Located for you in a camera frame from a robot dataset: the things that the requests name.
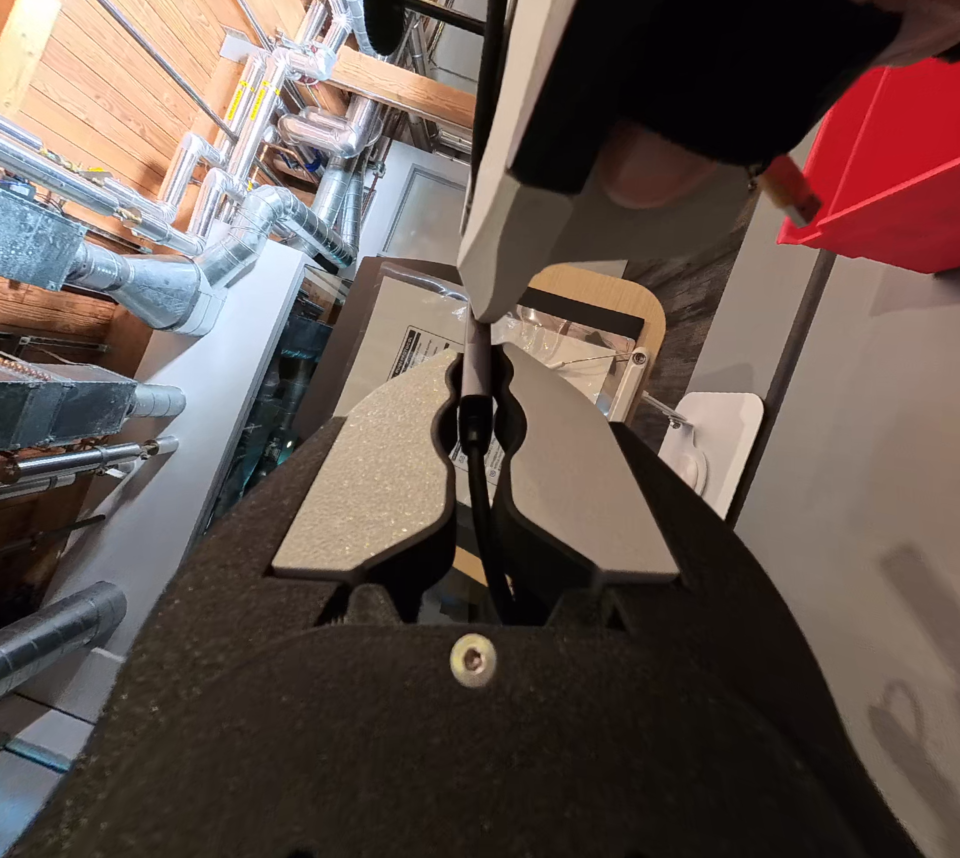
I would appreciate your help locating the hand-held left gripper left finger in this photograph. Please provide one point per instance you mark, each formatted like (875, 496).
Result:
(367, 490)

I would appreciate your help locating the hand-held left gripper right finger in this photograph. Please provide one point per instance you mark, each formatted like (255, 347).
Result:
(592, 490)

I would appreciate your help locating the red plastic bin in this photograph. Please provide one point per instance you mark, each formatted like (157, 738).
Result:
(885, 183)

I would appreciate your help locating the wooden beam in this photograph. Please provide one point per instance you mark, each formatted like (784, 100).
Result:
(405, 89)

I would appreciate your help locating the glass partition panel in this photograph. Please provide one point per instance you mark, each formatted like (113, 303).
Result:
(289, 385)

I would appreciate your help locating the white plastic pad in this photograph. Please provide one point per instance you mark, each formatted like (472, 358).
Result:
(720, 423)

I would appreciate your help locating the grey door panel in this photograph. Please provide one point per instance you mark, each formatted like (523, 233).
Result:
(420, 213)

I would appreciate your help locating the laminated instruction sheet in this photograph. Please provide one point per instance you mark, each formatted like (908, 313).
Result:
(420, 318)

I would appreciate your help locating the galvanized duct box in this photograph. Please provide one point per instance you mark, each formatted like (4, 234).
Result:
(37, 239)
(60, 408)

